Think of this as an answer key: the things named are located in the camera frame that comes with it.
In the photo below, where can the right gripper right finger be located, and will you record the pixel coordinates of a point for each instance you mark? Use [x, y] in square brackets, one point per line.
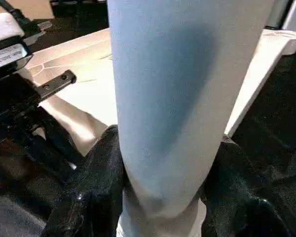
[246, 197]

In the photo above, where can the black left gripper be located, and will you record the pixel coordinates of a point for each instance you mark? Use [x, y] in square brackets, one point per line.
[19, 108]

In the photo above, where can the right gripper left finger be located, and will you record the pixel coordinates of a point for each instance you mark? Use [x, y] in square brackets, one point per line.
[89, 197]

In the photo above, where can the white plastic table top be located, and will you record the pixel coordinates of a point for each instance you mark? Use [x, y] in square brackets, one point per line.
[89, 89]

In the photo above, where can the white plastic table leg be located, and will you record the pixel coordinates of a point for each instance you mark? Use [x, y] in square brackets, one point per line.
[182, 98]

